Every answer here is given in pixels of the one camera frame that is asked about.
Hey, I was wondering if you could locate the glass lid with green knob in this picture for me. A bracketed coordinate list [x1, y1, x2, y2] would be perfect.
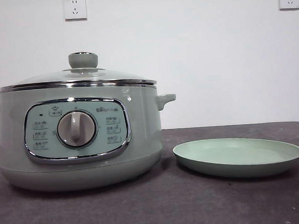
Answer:
[0, 47, 157, 95]

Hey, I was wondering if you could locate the pale green electric steamer pot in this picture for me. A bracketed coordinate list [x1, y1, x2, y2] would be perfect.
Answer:
[0, 80, 182, 195]

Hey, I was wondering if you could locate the pale green round plate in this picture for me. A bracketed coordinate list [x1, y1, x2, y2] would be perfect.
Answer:
[172, 133, 299, 183]

